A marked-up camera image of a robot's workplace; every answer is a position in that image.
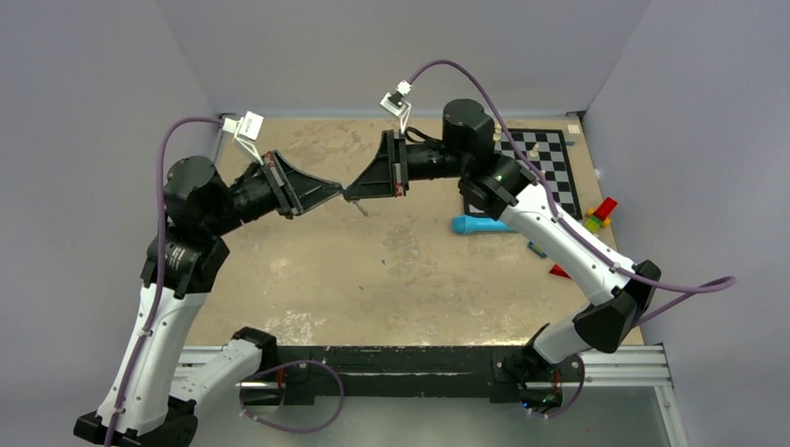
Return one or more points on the red triangular block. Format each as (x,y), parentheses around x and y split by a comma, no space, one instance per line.
(558,271)

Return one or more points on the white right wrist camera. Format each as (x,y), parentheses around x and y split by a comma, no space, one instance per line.
(395,104)

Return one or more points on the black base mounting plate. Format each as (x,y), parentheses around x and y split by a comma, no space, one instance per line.
(497,373)

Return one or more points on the red green toy block stack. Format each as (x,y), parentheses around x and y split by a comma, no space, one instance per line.
(599,217)

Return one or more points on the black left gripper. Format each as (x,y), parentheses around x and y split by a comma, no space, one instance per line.
(294,191)

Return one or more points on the aluminium frame rail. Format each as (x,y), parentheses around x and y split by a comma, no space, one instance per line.
(634,366)

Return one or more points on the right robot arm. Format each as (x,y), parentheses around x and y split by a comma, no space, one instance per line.
(616,287)

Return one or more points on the black white chessboard mat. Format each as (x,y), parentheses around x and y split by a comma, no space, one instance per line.
(552,160)

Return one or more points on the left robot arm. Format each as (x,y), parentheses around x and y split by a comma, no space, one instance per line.
(144,406)

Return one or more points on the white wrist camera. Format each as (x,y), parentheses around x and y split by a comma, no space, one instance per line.
(244,132)
(395,104)

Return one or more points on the light blue plastic cylinder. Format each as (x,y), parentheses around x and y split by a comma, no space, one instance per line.
(466,224)

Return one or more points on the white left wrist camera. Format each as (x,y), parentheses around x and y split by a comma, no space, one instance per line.
(244,132)

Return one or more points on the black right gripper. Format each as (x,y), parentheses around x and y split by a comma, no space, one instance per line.
(377,179)

